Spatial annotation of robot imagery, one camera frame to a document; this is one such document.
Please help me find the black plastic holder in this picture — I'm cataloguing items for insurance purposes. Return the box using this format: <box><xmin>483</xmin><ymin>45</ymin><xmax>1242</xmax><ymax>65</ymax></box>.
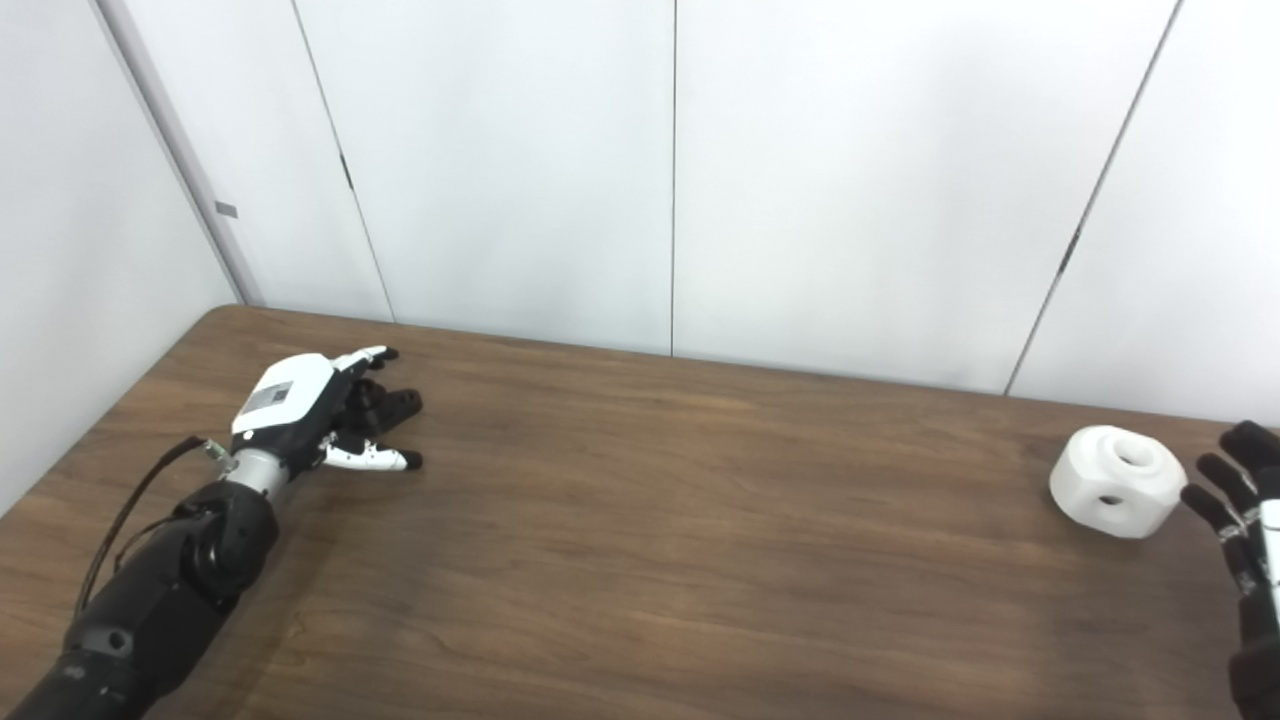
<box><xmin>345</xmin><ymin>378</ymin><xmax>423</xmax><ymax>446</ymax></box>

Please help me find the grey wall corner strip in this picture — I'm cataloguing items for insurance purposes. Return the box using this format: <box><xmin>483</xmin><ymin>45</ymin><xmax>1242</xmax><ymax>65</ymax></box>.
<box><xmin>92</xmin><ymin>0</ymin><xmax>267</xmax><ymax>307</ymax></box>

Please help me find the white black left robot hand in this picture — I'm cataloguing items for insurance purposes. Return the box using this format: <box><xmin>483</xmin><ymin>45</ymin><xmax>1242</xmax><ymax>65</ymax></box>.
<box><xmin>230</xmin><ymin>345</ymin><xmax>423</xmax><ymax>479</ymax></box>

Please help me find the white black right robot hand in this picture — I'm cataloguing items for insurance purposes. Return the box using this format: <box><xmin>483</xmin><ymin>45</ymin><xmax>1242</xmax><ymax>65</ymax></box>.
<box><xmin>1180</xmin><ymin>420</ymin><xmax>1280</xmax><ymax>720</ymax></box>

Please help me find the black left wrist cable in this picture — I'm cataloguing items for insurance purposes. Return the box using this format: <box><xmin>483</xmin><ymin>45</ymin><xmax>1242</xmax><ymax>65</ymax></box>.
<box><xmin>73</xmin><ymin>436</ymin><xmax>236</xmax><ymax>616</ymax></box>

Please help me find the round white plastic piece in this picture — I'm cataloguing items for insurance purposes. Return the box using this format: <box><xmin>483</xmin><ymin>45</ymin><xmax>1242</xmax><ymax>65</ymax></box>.
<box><xmin>1049</xmin><ymin>425</ymin><xmax>1188</xmax><ymax>540</ymax></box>

